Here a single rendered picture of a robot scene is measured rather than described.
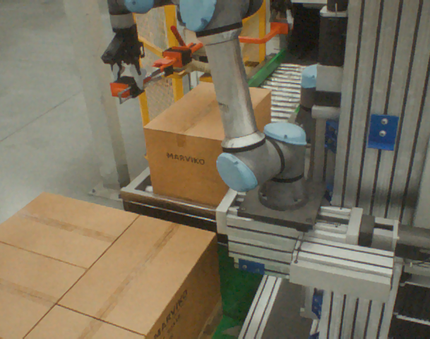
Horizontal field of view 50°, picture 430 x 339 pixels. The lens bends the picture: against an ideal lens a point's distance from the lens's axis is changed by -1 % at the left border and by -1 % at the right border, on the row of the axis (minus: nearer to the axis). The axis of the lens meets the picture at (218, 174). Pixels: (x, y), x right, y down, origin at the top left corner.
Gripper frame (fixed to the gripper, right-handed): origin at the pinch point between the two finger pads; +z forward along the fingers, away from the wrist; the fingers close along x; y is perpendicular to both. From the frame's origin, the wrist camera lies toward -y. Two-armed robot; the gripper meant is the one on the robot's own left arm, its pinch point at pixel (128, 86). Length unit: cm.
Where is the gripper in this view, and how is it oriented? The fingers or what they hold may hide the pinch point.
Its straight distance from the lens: 164.6
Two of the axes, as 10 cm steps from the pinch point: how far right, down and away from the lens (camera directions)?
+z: 0.5, 8.5, 5.3
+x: -9.0, -1.9, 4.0
